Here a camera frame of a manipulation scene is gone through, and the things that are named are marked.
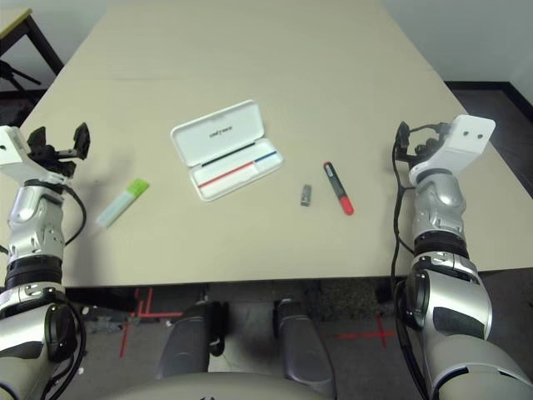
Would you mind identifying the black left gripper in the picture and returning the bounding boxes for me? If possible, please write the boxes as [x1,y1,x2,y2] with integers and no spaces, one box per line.
[24,122,92,179]

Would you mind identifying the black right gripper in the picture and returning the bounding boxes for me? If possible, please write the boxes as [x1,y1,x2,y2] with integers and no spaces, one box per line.
[394,121,449,162]

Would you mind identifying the black marker with red cap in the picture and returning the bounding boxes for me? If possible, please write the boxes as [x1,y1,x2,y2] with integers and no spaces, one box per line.
[322,161,356,217]

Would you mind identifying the pale highlighter with green cap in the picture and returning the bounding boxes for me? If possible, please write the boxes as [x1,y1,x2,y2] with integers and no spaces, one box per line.
[94,177,150,229]

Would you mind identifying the white plastic pencil case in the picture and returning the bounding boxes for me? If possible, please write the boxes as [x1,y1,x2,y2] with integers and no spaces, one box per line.
[169,98,286,203]

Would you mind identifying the black tripod stand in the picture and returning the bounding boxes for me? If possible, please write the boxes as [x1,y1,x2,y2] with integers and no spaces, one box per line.
[0,60,42,105]

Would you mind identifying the black table foot beam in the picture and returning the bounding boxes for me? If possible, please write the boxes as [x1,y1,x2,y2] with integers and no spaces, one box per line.
[66,287,138,310]

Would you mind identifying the dark grey robot right leg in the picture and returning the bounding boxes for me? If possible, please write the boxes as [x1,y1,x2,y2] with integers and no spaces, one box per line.
[272,297,336,397]

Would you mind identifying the dark grey robot leg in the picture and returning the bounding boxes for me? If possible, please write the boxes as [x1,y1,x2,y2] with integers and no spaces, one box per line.
[156,302,228,380]
[272,297,336,397]

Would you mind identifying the dark grey robot left leg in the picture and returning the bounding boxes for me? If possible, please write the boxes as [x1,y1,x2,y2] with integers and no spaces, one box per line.
[156,302,228,380]

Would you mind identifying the beige robot torso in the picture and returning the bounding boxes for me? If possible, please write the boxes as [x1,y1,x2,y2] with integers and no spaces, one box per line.
[110,370,346,400]

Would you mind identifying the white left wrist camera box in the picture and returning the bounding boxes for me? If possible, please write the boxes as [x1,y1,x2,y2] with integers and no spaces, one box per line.
[0,126,70,184]

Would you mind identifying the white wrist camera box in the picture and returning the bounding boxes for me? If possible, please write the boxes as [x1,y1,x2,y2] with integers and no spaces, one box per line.
[408,115,496,187]
[0,126,70,184]

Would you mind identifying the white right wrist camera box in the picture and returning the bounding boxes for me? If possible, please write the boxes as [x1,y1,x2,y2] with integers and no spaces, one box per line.
[408,115,496,187]

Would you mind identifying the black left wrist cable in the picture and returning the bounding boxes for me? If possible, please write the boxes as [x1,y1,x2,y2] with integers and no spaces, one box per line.
[53,182,88,249]

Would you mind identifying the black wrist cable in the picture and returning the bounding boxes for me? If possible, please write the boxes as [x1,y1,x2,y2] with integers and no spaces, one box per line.
[53,182,88,249]
[389,122,442,400]

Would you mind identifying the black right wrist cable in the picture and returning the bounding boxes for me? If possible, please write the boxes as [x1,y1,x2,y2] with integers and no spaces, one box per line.
[389,122,442,400]

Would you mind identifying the beige side table black frame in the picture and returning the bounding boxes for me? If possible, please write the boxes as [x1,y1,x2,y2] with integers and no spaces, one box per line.
[0,7,66,88]

